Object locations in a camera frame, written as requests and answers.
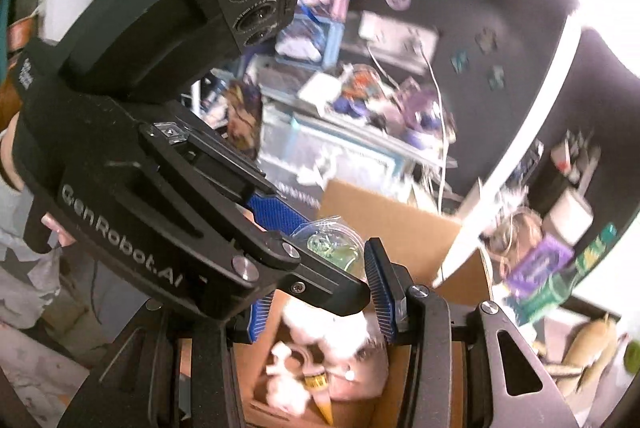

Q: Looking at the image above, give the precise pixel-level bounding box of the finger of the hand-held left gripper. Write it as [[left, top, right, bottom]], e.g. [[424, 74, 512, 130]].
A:
[[232, 233, 373, 316], [140, 123, 308, 233]]

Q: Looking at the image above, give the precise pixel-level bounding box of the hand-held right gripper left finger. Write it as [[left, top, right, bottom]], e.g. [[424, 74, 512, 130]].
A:
[[57, 293, 273, 428]]

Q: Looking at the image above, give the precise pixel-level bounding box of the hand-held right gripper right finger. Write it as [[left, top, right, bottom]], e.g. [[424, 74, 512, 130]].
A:
[[364, 237, 581, 428]]

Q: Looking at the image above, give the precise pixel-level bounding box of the green trinket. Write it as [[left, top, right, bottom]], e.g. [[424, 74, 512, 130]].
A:
[[290, 215, 368, 281]]

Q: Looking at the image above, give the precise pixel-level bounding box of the white pink plush toy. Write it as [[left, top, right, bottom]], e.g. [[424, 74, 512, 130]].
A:
[[280, 295, 386, 359]]

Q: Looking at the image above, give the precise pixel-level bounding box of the brown cardboard box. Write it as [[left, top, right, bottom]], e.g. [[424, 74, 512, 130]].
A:
[[177, 178, 496, 428]]

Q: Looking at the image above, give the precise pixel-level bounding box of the person's left hand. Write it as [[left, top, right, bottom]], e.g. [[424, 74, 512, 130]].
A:
[[40, 210, 76, 251]]

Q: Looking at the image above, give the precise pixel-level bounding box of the small white toy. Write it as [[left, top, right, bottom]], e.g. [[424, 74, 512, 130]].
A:
[[265, 343, 313, 414]]

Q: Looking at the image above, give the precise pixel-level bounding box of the white desktop shelf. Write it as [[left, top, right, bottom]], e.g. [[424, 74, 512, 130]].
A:
[[260, 85, 458, 179]]

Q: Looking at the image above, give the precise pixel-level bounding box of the blue framed picture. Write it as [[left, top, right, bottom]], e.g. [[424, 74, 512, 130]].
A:
[[290, 115, 406, 189]]

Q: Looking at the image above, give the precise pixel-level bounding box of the ice cream cone toy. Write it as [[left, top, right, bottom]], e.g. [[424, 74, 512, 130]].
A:
[[302, 370, 336, 426]]

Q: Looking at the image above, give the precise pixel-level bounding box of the dark illustrated art card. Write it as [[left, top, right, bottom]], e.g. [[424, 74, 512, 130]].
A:
[[225, 80, 263, 159]]

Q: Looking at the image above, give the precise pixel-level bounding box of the orange furry object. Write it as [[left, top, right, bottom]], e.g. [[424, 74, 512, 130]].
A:
[[0, 72, 26, 123]]

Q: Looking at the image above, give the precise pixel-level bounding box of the white adapter box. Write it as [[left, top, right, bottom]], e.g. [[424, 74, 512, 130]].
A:
[[298, 72, 343, 111]]

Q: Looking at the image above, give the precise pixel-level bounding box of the orange haired figurine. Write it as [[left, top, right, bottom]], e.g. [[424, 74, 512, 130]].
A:
[[345, 65, 391, 106]]

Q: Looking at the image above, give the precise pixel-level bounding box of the purple printed box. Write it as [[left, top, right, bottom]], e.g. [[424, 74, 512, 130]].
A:
[[507, 235, 573, 293]]

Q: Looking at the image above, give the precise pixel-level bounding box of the purple snow globe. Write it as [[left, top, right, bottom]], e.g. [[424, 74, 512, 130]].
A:
[[400, 88, 456, 143]]

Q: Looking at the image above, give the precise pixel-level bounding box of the green glass bottle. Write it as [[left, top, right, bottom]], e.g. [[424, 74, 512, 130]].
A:
[[515, 223, 618, 324]]

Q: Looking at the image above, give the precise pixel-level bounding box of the white thermos bottle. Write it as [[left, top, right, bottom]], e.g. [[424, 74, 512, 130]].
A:
[[542, 190, 593, 246]]

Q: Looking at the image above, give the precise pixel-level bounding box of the black pen holder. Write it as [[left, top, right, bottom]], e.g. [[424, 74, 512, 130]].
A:
[[530, 130, 601, 209]]

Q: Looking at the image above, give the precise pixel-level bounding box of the tan wooden object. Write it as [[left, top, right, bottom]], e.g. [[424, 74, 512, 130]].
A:
[[555, 313, 621, 396]]

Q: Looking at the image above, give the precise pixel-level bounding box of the white desk lamp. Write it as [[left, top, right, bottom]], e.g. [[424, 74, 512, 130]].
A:
[[432, 0, 640, 286]]

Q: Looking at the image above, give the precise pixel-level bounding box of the white charging cable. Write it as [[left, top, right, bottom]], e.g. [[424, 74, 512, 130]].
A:
[[367, 42, 451, 213]]

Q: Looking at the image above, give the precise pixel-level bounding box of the white wall power outlet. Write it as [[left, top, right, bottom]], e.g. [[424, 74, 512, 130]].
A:
[[357, 10, 441, 63]]

